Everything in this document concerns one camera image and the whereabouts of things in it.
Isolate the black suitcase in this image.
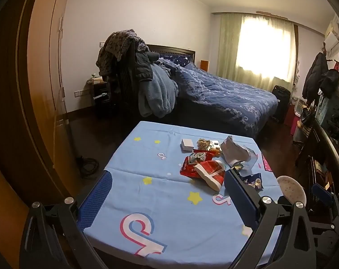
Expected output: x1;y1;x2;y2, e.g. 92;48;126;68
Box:
271;85;292;124

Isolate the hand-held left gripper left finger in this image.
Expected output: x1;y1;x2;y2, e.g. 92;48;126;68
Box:
18;170;114;269

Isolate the star print pillow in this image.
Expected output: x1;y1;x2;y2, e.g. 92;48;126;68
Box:
158;53;194;68

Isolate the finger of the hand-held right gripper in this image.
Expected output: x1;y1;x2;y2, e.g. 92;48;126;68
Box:
312;183;339;225
308;220;339;258

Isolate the grey patterned garment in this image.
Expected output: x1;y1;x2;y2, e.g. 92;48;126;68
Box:
96;29;148;77

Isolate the small white box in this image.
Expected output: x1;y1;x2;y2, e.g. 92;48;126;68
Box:
181;139;195;153

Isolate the red and white snack packet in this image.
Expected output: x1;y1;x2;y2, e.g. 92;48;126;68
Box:
194;160;226;192

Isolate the dark wooden bed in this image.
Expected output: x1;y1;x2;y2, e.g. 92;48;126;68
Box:
146;44;279;141

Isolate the red container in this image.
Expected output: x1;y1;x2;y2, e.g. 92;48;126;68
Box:
284;104;296;126

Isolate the dark padded jacket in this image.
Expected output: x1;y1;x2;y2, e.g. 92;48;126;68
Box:
134;49;160;82

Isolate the flat red snack packet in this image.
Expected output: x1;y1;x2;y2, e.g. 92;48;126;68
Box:
180;151;212;179

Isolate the white air conditioner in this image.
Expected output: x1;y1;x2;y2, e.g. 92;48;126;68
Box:
323;15;339;58

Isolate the black floor cable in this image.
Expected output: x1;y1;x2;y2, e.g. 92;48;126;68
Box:
75;155;101;179

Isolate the dark wooden dresser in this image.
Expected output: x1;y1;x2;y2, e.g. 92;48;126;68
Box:
294;115;339;205

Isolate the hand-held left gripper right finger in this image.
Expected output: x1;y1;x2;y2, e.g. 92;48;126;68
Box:
224;169;317;269

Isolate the wooden wardrobe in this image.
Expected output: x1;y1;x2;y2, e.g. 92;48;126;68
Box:
0;0;84;269

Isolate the dark chair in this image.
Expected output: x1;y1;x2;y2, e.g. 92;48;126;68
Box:
111;42;148;114

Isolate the grey plastic bag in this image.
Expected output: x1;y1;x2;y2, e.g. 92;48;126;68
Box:
221;135;257;170

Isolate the black garment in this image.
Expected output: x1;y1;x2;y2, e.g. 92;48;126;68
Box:
319;69;339;99

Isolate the dark nightstand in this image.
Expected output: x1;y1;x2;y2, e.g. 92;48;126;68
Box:
87;78;114;118

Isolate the white and pink bin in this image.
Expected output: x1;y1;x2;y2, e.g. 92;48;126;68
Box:
276;175;308;208

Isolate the dark blue wrapper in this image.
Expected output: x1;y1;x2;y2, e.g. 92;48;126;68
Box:
241;172;264;191

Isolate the pale green curtain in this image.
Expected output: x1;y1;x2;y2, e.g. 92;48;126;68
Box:
218;13;296;91

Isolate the blue patterned duvet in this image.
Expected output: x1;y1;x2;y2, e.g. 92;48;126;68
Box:
155;59;279;131

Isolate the black hanging coat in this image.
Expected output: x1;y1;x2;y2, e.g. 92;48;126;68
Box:
302;52;329;101

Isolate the blue printed bag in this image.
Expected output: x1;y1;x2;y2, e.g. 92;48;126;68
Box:
318;94;331;124

